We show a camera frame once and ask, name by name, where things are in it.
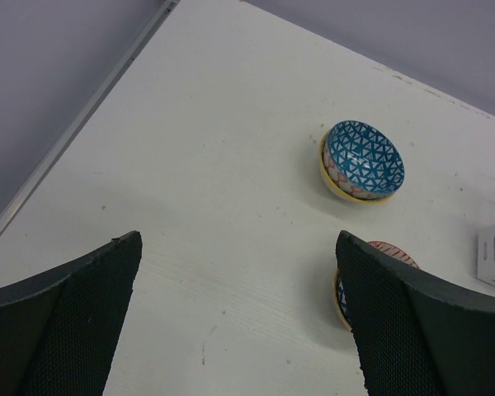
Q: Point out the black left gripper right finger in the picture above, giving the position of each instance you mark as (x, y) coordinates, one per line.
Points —
(415, 333)

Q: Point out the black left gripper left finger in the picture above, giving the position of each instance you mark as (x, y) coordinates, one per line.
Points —
(59, 329)

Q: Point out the floral orange flower bowl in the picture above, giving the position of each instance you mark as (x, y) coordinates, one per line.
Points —
(340, 299)

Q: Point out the red patterned bowl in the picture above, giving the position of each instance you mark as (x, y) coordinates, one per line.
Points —
(395, 252)

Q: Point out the yellow blue sun bowl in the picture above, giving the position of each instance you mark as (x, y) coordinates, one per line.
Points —
(335, 189)

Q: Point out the blue zigzag bowl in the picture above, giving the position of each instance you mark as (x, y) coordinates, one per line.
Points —
(362, 160)

